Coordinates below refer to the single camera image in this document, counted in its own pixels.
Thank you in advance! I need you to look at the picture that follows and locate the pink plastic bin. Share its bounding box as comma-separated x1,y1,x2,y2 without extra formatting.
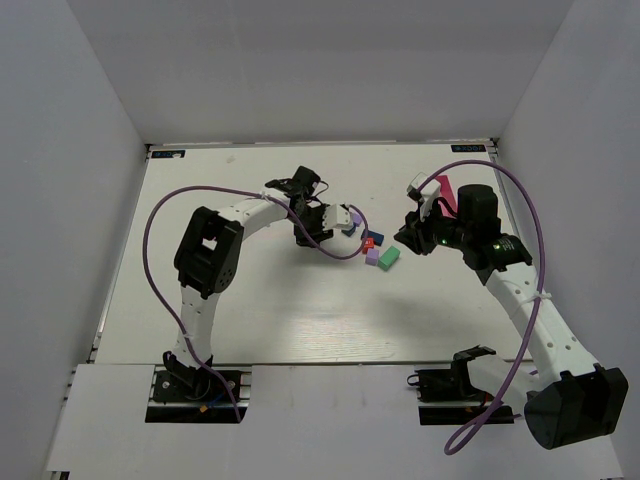
435,175,457,218

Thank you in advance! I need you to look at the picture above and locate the small dark blue cube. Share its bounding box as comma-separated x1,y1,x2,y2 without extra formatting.
342,225,357,237

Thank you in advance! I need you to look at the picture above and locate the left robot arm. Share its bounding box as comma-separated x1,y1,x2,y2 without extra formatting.
163,166,333,387

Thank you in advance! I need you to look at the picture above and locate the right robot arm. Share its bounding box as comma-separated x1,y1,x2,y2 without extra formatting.
394,184,629,450

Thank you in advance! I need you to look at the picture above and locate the long dark blue block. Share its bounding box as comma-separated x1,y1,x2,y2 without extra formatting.
361,230,384,246

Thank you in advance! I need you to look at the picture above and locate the green wooden block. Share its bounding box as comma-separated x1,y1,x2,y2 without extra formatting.
377,246,401,271

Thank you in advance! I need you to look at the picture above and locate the red wooden cube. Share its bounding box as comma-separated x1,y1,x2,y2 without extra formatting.
361,237,375,254

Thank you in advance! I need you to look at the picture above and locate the right blue table label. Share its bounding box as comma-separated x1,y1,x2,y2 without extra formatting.
451,144,486,153

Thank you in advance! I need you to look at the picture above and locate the blue table label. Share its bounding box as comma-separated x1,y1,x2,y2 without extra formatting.
151,150,186,159
451,144,486,153

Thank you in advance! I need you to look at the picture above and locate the left blue table label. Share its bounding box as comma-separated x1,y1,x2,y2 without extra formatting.
151,150,186,159

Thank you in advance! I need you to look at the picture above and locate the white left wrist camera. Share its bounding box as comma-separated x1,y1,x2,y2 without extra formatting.
322,204,353,230

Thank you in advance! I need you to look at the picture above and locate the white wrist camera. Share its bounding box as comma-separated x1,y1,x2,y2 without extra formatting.
407,172,441,220
322,204,353,230

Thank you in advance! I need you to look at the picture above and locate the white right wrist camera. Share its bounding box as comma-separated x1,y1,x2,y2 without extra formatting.
407,172,441,220

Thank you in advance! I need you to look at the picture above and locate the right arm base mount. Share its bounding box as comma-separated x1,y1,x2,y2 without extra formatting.
406,368,493,426

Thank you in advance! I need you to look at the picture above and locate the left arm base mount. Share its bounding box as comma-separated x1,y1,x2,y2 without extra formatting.
145,368,251,424

